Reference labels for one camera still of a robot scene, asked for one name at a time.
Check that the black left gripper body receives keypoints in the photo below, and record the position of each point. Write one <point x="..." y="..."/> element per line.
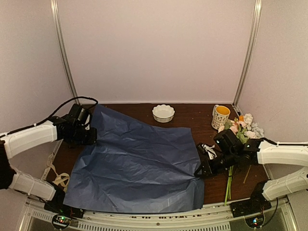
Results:
<point x="80" y="138"/>

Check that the floral ceramic mug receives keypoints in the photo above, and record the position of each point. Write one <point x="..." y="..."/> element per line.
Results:
<point x="220" y="115"/>

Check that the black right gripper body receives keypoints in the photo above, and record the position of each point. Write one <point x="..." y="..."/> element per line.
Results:
<point x="218" y="168"/>

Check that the blue hydrangea flower bunch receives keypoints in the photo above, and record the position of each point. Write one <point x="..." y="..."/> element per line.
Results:
<point x="244" y="128"/>

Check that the front aluminium rail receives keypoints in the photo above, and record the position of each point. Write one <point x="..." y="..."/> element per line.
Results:
<point x="212" y="217"/>

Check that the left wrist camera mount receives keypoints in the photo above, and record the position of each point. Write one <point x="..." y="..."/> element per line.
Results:
<point x="80" y="115"/>

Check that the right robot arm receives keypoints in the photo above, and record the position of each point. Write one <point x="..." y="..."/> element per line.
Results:
<point x="260" y="151"/>

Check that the blue wrapping paper sheet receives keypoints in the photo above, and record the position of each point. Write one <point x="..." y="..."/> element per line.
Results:
<point x="136" y="168"/>

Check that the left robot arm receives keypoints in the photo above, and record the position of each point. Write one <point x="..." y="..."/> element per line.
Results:
<point x="13" y="143"/>

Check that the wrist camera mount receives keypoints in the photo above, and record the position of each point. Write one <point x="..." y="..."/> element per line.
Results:
<point x="80" y="115"/>
<point x="206" y="150"/>

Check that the left aluminium corner post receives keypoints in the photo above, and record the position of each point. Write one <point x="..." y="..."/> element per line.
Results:
<point x="61" y="43"/>

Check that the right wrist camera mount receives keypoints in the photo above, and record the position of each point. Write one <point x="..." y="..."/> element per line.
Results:
<point x="206" y="150"/>

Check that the cream ribbon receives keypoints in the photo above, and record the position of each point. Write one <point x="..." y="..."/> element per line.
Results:
<point x="60" y="179"/>

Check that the white fluted ceramic dish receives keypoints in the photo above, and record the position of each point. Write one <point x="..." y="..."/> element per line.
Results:
<point x="163" y="113"/>

